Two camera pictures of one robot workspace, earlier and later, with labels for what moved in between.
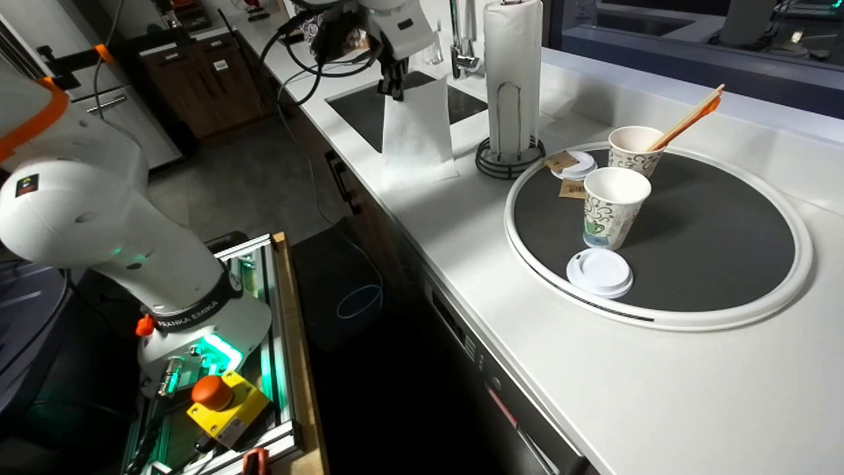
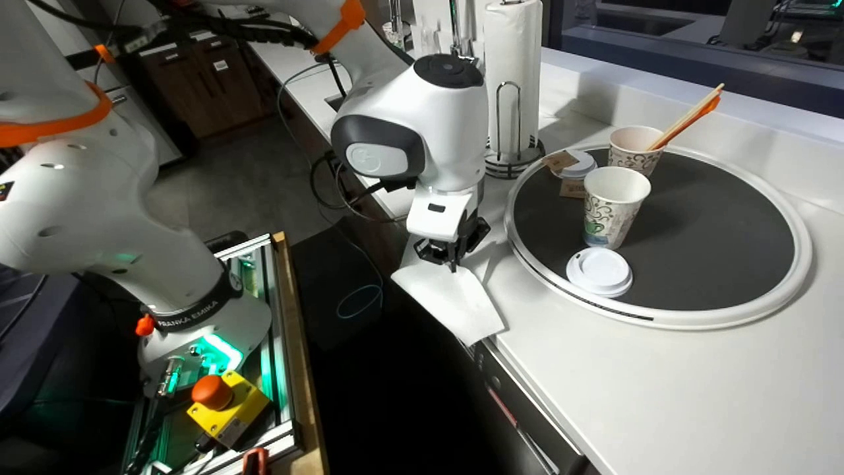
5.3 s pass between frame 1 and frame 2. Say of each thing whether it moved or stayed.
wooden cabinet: stayed
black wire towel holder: stayed
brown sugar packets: stayed
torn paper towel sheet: moved
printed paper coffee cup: stayed
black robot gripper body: moved
